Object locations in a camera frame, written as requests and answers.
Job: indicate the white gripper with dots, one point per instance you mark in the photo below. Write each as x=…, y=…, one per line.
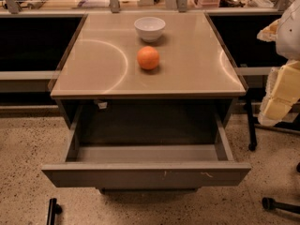
x=289, y=37

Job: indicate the orange fruit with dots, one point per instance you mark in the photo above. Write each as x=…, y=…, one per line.
x=148, y=57

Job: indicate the grey cabinet with beige top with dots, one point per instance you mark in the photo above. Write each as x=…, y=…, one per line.
x=103, y=64

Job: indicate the open grey top drawer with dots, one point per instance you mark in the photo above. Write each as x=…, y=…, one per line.
x=147, y=147

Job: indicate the black table leg with caster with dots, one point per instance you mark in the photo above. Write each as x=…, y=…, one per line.
x=251, y=127

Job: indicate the white ceramic bowl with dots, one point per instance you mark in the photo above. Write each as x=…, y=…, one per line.
x=149, y=29

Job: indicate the black chair leg right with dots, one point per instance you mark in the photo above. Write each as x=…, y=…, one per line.
x=271, y=204

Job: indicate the black chair leg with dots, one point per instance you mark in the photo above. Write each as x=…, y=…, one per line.
x=271, y=204
x=53, y=210

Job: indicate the black chair leg left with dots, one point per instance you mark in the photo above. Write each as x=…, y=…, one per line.
x=53, y=210

